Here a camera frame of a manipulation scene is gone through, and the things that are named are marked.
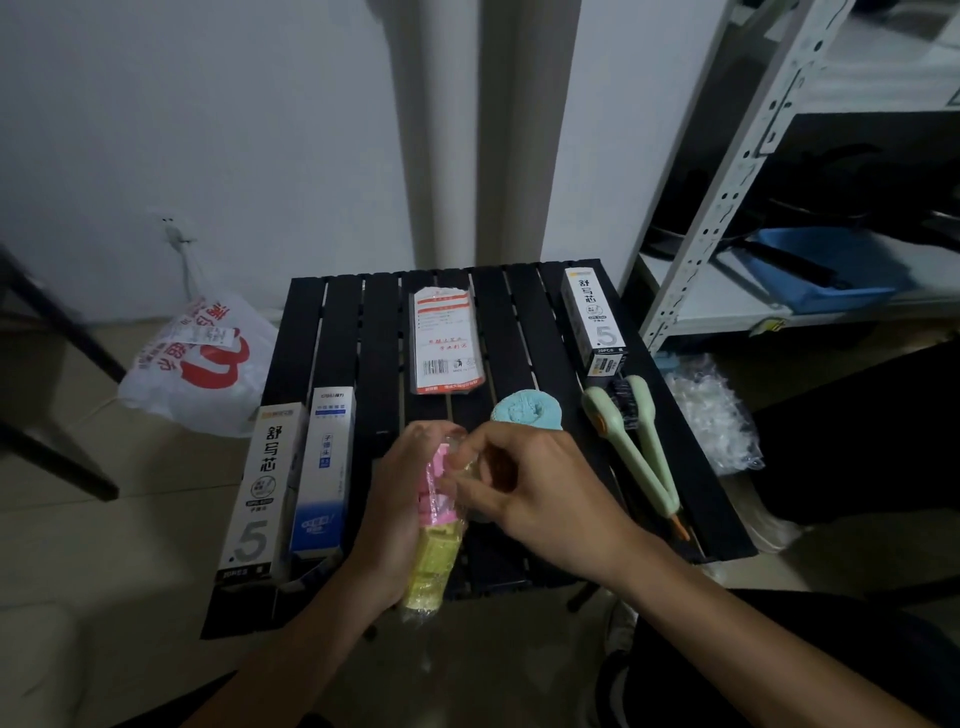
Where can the person's left hand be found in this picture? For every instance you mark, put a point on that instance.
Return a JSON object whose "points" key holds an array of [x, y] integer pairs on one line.
{"points": [[382, 525]]}

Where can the person's right hand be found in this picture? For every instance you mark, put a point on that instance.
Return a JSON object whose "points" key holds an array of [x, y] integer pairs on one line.
{"points": [[555, 502]]}

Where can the person's left thumb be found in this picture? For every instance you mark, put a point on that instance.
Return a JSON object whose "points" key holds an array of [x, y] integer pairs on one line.
{"points": [[420, 446]]}

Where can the person's right thumb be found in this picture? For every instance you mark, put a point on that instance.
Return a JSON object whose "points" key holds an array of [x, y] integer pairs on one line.
{"points": [[480, 480]]}

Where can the pink and yellow block pack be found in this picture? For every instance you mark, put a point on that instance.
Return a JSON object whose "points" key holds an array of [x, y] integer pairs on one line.
{"points": [[435, 559]]}

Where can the person's right forearm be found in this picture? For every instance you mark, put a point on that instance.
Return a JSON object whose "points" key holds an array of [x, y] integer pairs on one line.
{"points": [[750, 645]]}

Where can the person's left forearm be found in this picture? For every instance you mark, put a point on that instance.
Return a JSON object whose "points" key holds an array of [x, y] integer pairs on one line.
{"points": [[300, 652]]}

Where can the blue round sponge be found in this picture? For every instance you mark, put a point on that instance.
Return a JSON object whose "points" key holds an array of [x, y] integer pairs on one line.
{"points": [[527, 410]]}

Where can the white blue refill box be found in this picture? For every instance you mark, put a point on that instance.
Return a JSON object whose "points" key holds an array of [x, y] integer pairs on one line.
{"points": [[322, 472]]}

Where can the red white paper packet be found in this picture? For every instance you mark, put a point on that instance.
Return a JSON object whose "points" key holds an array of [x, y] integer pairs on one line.
{"points": [[445, 337]]}

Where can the black slatted folding table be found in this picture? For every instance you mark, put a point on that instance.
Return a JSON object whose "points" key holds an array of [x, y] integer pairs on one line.
{"points": [[510, 337]]}

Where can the light green handheld tool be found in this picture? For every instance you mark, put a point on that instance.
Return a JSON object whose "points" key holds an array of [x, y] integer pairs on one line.
{"points": [[645, 450]]}

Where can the white grey refill box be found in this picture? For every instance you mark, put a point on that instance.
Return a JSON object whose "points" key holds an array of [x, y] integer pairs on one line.
{"points": [[594, 322], [259, 495]]}

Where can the person's white shoe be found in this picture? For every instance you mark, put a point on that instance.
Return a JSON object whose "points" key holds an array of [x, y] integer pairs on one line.
{"points": [[619, 626]]}

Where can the white red plastic bag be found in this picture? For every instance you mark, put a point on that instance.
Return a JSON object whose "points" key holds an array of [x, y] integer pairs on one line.
{"points": [[202, 367]]}

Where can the clear plastic bag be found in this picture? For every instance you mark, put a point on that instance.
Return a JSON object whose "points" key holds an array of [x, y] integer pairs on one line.
{"points": [[712, 420]]}

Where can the white metal shelf rack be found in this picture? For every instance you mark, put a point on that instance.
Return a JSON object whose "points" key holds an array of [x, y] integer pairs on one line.
{"points": [[720, 195]]}

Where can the person's black trousers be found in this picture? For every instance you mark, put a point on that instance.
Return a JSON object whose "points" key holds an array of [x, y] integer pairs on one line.
{"points": [[862, 645]]}

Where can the blue plastic tray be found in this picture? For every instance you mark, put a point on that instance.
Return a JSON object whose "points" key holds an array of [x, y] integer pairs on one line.
{"points": [[847, 270]]}

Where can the white wall plug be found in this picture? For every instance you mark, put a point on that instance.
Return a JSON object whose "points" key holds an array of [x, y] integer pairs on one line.
{"points": [[175, 231]]}

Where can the black chair frame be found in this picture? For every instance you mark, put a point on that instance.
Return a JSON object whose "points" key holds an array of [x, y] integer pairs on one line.
{"points": [[52, 330]]}

